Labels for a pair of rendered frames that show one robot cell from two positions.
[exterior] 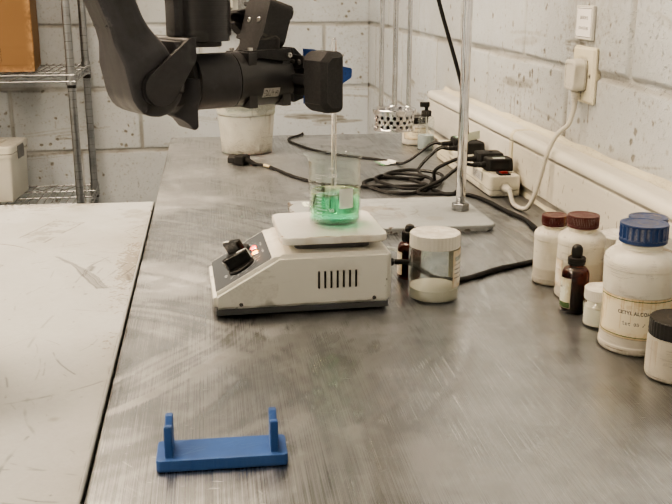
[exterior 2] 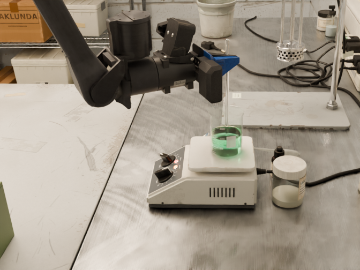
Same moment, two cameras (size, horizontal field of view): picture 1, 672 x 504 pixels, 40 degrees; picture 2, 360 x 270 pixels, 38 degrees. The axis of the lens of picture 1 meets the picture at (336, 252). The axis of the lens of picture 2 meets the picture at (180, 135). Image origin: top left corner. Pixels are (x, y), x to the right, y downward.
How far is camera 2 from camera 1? 0.33 m
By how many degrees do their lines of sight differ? 18
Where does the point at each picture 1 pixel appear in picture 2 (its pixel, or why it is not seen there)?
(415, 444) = not seen: outside the picture
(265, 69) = (174, 69)
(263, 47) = (174, 54)
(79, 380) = (55, 261)
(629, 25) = not seen: outside the picture
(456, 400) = not seen: outside the picture
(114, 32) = (70, 60)
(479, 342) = (302, 253)
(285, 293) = (189, 198)
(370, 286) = (242, 197)
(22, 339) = (37, 217)
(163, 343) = (111, 230)
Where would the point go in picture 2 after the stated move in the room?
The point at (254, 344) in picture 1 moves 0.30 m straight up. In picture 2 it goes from (163, 238) to (151, 72)
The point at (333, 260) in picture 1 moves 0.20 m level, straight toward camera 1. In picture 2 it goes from (219, 182) to (195, 257)
